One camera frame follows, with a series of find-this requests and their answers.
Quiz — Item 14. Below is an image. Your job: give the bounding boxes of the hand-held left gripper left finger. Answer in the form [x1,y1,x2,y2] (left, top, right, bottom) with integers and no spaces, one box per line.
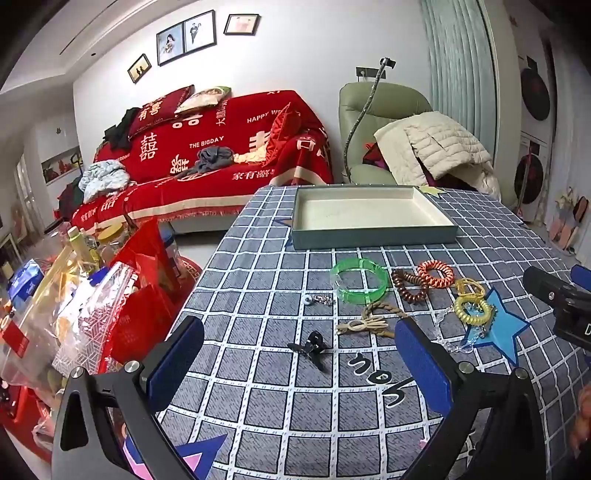
[51,315,206,480]

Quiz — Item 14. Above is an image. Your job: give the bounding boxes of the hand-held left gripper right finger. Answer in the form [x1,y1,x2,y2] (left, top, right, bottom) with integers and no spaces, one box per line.
[394,318,548,480]

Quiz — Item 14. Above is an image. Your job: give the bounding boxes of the clear silver hair clip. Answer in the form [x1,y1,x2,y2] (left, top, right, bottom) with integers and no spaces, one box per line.
[434,307,498,354]

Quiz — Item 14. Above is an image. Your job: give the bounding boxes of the yellow spiral hair tie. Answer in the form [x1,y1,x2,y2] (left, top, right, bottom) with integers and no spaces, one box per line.
[453,295,493,326]

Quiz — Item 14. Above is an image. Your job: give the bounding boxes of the beige braided rope bracelet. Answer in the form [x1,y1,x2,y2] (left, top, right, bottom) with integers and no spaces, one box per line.
[335,302,408,337]

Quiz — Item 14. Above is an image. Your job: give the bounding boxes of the brown spiral hair tie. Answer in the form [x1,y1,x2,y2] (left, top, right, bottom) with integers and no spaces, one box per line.
[391,270,428,304]

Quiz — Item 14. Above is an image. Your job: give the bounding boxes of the thin yellow hair ties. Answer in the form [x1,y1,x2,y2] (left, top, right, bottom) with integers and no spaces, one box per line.
[455,277,486,299]

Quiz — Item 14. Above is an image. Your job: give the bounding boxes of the orange spiral hair tie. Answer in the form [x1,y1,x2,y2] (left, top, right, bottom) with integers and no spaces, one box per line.
[418,260,456,289]

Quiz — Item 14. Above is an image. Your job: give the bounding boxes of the black hair claw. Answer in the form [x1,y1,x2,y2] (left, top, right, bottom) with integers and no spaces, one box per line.
[287,330,332,373]

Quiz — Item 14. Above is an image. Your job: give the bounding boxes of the green translucent bangle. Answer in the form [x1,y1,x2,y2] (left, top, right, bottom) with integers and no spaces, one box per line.
[330,258,391,304]

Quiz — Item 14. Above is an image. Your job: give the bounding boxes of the grey tray with cream inside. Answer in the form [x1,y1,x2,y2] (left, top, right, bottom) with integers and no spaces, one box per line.
[291,185,459,251]

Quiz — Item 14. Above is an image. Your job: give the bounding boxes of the person's right forearm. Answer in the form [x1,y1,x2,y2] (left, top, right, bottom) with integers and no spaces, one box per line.
[574,382,591,455]

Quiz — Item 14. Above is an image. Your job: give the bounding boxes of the pink slippers on rack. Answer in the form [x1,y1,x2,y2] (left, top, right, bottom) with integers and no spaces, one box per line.
[551,186,591,256]

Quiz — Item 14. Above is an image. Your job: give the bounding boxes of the red gift bag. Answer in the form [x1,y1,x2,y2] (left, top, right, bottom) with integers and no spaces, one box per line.
[107,217,186,376]

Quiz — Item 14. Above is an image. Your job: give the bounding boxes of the red round rug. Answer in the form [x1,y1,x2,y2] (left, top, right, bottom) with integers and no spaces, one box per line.
[172,251,205,315]

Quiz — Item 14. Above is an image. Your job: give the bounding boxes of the blue lid jar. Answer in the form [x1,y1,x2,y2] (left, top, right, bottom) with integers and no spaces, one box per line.
[159,230,182,278]

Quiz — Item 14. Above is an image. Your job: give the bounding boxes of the clear plastic bag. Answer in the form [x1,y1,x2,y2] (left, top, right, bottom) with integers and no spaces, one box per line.
[0,247,141,418]

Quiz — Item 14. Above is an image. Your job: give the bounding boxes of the grey sofa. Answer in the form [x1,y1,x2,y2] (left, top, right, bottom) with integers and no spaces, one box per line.
[95,215,236,236]

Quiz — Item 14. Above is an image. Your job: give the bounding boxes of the yellow lid jar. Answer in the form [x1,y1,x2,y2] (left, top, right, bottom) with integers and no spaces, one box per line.
[94,223,129,269]

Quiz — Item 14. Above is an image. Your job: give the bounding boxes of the yellow bottle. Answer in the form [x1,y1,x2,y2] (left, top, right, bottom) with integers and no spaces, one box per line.
[68,226,101,274]

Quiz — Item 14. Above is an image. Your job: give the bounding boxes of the blue box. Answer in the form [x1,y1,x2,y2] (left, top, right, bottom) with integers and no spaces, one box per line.
[8,258,45,302]

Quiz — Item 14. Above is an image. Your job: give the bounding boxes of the beige down jacket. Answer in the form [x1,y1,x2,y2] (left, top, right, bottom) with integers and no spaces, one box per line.
[372,111,502,200]

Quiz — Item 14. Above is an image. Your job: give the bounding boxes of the dark green red garment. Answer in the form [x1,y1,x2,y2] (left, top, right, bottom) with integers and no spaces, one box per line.
[57,177,87,216]

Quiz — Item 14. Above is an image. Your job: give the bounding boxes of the light blue white garment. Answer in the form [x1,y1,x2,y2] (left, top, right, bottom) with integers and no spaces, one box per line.
[78,160,131,204]

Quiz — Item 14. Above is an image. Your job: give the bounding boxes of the grey garment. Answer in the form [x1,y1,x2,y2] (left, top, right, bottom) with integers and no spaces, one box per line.
[193,146,237,176]

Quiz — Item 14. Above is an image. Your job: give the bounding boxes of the red purple garment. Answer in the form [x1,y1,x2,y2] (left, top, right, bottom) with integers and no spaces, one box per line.
[362,142,385,170]

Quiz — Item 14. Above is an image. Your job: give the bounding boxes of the red covered sofa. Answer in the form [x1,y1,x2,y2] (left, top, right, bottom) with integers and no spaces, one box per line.
[69,89,334,232]

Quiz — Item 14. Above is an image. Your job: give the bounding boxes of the dark clothes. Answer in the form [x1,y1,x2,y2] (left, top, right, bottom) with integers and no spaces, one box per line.
[103,107,142,151]

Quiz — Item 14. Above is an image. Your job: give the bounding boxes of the pale green curtain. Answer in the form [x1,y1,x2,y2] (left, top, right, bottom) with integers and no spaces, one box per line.
[419,0,500,136]

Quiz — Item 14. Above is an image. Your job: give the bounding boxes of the green armchair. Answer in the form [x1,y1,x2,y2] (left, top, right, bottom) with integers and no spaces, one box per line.
[338,82,462,188]

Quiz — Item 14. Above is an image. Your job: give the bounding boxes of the red pillow with white characters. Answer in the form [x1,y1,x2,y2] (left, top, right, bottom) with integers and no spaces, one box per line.
[128,85,196,140]

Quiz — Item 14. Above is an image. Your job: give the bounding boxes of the red satin pillow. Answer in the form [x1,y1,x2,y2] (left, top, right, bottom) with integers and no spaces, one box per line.
[264,102,304,165]

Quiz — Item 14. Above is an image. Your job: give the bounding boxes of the gooseneck phone holder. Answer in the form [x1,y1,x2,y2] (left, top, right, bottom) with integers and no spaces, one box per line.
[342,57,398,184]

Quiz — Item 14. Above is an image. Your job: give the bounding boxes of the photo print cushion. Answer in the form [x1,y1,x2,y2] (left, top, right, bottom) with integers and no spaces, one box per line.
[174,85,232,114]

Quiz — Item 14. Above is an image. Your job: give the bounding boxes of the wall niche shelf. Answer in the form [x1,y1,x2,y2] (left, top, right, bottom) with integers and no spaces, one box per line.
[40,146,84,186]

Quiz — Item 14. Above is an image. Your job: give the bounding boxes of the small black picture frame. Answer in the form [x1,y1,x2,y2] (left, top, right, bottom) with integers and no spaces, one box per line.
[127,54,152,84]

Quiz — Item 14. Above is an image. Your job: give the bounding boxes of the tall black picture frame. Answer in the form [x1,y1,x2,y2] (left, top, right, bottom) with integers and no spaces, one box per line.
[183,10,217,51]
[156,21,187,66]

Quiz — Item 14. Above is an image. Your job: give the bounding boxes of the wide black picture frame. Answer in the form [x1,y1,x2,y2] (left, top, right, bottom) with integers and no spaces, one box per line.
[223,13,260,37]

